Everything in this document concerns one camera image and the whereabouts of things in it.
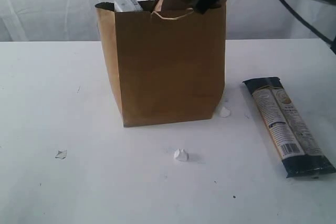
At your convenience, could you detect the small white blue packet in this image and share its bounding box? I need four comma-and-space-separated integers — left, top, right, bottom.
114, 0, 143, 12

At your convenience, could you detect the brown paper shopping bag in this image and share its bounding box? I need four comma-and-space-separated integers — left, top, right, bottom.
95, 0, 226, 127

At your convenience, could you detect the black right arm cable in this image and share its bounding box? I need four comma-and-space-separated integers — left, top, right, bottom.
270, 0, 334, 45

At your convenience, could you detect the dark blue pasta packet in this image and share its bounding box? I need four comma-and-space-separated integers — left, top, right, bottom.
243, 77, 335, 178

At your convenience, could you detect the white paper ball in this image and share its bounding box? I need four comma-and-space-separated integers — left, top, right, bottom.
219, 106, 231, 118
174, 148, 189, 162

